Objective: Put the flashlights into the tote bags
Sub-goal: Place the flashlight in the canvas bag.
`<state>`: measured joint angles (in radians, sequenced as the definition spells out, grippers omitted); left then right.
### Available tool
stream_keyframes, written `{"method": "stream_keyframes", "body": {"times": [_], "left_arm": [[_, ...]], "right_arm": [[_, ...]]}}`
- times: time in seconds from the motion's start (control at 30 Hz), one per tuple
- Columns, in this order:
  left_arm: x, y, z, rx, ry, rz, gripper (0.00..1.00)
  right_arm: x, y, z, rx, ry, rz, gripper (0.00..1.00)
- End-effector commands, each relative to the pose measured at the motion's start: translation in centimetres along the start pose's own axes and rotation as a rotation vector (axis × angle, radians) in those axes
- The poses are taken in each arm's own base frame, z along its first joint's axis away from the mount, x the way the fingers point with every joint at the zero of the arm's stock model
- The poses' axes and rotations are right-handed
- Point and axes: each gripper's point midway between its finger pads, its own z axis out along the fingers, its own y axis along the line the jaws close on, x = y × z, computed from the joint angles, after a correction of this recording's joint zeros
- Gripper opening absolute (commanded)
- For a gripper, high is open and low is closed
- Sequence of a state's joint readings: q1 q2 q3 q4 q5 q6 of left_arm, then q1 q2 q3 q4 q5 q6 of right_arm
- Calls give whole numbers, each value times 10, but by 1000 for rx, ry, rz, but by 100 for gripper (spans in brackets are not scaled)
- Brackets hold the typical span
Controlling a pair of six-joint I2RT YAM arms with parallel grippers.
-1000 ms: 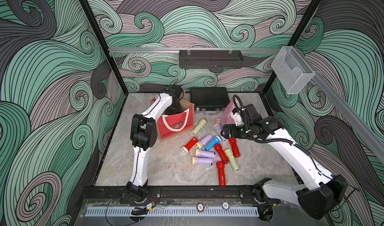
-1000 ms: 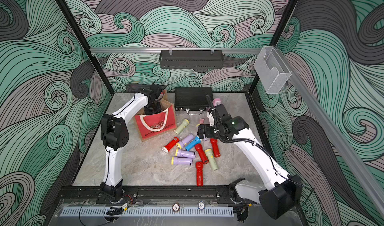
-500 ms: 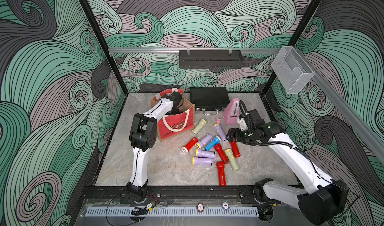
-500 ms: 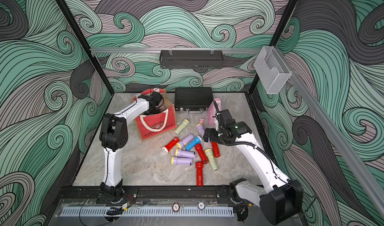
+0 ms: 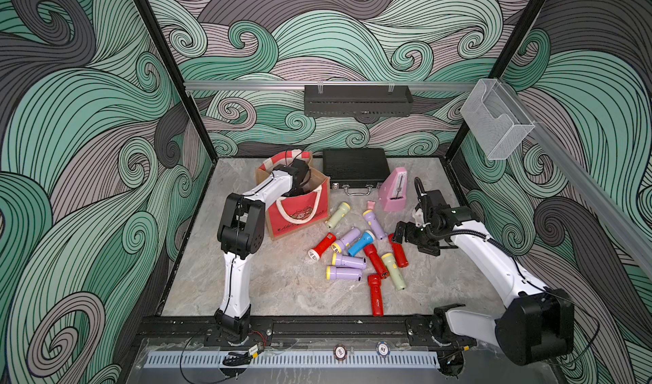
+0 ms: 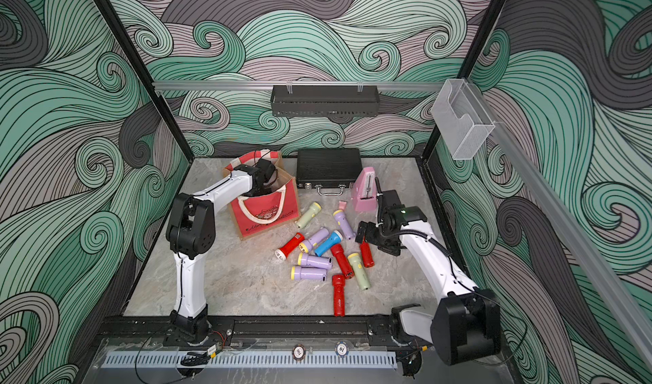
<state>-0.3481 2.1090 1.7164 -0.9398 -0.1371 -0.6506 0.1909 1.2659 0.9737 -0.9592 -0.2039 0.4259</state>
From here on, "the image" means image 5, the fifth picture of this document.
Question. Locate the pale green flashlight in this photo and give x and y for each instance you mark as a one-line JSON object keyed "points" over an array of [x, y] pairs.
{"points": [[339, 214], [390, 263]]}

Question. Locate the black front mounting rail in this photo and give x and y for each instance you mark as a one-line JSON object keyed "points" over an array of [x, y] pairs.
{"points": [[425, 328]]}

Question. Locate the aluminium rail back wall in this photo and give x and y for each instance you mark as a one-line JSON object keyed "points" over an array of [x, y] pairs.
{"points": [[259, 85]]}

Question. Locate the pink metronome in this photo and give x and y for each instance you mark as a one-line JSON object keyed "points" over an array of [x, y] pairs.
{"points": [[393, 192]]}

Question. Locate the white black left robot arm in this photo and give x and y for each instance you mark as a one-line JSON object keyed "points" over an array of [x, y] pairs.
{"points": [[240, 233]]}

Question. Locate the purple flashlight middle row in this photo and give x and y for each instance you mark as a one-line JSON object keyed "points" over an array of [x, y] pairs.
{"points": [[341, 260]]}

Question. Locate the blue flashlight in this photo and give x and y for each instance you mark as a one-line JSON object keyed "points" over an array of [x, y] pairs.
{"points": [[366, 239]]}

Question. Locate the black hard carry case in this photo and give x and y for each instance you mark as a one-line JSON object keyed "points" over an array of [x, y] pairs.
{"points": [[355, 168]]}

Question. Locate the red canvas tote bag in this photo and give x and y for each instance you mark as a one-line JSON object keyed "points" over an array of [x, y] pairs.
{"points": [[290, 214]]}

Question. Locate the purple flashlight lower row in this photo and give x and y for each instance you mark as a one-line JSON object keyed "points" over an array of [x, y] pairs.
{"points": [[343, 273]]}

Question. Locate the white slotted cable duct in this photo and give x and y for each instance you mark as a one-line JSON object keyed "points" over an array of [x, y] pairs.
{"points": [[295, 359]]}

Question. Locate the aluminium rail right wall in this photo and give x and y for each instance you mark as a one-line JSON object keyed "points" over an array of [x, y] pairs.
{"points": [[606, 161]]}

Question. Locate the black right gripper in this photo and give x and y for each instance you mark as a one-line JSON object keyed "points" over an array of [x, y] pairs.
{"points": [[408, 236]]}

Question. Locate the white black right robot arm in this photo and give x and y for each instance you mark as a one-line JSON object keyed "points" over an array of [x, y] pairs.
{"points": [[538, 321]]}

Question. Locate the purple flashlight row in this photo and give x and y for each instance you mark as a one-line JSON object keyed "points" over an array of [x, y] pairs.
{"points": [[341, 260], [343, 273]]}

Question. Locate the aluminium rail wall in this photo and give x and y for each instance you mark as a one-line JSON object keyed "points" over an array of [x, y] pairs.
{"points": [[606, 161], [259, 85]]}

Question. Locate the red flashlight white head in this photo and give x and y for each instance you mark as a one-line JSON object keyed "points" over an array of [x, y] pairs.
{"points": [[318, 251]]}

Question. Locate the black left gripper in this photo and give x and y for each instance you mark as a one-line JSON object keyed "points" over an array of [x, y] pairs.
{"points": [[300, 191]]}

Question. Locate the black wall-mounted shelf tray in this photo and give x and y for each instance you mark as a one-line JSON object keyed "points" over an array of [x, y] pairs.
{"points": [[357, 100]]}

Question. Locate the clear plastic wall bin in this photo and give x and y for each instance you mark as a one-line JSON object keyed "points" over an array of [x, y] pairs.
{"points": [[497, 118]]}

